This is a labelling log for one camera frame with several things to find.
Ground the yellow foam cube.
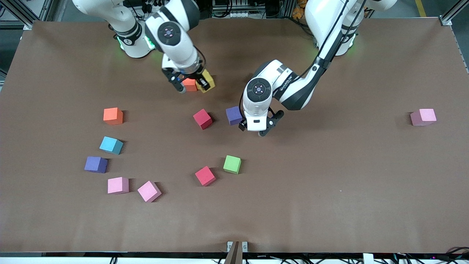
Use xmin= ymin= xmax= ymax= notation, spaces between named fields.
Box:
xmin=196 ymin=69 xmax=216 ymax=93

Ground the purple foam cube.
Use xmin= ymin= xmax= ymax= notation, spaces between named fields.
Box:
xmin=84 ymin=156 xmax=108 ymax=174
xmin=226 ymin=106 xmax=243 ymax=126

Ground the red foam cube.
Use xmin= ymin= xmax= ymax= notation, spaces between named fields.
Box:
xmin=193 ymin=109 xmax=213 ymax=130
xmin=195 ymin=166 xmax=216 ymax=187

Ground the green foam cube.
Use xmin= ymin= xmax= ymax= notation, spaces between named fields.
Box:
xmin=223 ymin=155 xmax=242 ymax=175

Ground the white power strip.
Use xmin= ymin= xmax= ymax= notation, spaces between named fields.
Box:
xmin=227 ymin=10 xmax=255 ymax=19

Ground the brown paper table cover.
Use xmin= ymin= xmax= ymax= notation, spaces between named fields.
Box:
xmin=0 ymin=18 xmax=469 ymax=254

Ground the bag of orange fruits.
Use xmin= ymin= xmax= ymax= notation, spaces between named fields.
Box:
xmin=292 ymin=0 xmax=308 ymax=19

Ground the blue foam cube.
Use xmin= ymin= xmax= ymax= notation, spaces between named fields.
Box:
xmin=99 ymin=136 xmax=124 ymax=155

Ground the pink foam cube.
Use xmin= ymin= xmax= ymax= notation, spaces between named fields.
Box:
xmin=137 ymin=180 xmax=162 ymax=203
xmin=410 ymin=109 xmax=437 ymax=127
xmin=107 ymin=177 xmax=130 ymax=195

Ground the small metal bracket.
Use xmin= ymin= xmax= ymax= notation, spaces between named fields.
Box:
xmin=227 ymin=241 xmax=248 ymax=253

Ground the aluminium frame profile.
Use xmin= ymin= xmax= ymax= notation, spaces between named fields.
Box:
xmin=0 ymin=0 xmax=53 ymax=30
xmin=439 ymin=0 xmax=469 ymax=27

